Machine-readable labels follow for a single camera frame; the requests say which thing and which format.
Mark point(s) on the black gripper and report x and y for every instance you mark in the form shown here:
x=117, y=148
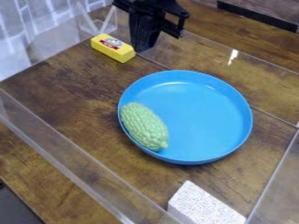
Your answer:
x=152, y=17

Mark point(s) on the green bumpy bitter gourd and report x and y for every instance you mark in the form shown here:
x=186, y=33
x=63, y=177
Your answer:
x=145, y=126

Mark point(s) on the blue round plastic tray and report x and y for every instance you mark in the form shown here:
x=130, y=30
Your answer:
x=204, y=110

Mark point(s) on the yellow rectangular block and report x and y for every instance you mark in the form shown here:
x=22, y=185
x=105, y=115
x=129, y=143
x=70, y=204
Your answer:
x=113, y=47

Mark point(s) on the white speckled foam block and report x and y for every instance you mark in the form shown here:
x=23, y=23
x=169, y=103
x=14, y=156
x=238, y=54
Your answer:
x=194, y=206

